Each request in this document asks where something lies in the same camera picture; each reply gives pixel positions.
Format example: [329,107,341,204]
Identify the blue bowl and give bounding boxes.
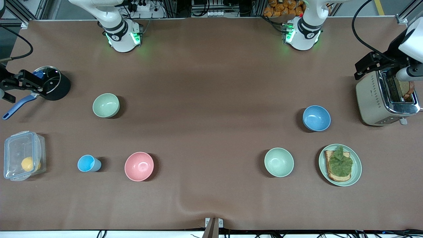
[302,105,331,132]

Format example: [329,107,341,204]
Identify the light green bowl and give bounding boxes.
[93,93,120,118]
[264,147,294,178]

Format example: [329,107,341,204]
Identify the pink bowl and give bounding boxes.
[125,152,154,182]

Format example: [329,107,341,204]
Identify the glass lid with blue knob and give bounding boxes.
[27,66,62,96]

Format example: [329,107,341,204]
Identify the beige and chrome toaster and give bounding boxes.
[356,66,421,127]

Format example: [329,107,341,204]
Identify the brown toast slice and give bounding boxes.
[398,80,415,99]

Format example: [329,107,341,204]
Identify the clear plastic lidded container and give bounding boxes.
[4,131,46,181]

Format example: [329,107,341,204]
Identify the yellow lemon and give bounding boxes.
[21,157,42,172]

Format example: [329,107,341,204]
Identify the blue plastic cup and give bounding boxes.
[77,155,102,172]

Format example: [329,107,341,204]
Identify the green lettuce leaf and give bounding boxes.
[328,146,353,177]

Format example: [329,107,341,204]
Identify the light green plate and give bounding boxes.
[319,144,362,187]

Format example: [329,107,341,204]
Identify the bag of orange snacks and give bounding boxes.
[263,0,304,18]

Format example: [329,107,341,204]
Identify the toasted bread slice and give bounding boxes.
[324,150,351,182]

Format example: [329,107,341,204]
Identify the brown table cover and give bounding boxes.
[0,18,423,231]

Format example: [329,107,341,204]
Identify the black saucepan with blue handle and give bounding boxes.
[3,66,71,120]

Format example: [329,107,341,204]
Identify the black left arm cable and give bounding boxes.
[352,0,399,64]

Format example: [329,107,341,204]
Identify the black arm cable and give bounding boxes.
[352,0,399,64]
[0,25,34,62]

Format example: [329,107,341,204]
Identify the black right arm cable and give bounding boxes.
[0,25,34,62]

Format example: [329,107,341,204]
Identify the aluminium frame profile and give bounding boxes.
[6,0,47,21]
[397,0,423,23]

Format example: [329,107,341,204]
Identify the grey metal bracket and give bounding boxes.
[205,218,224,238]

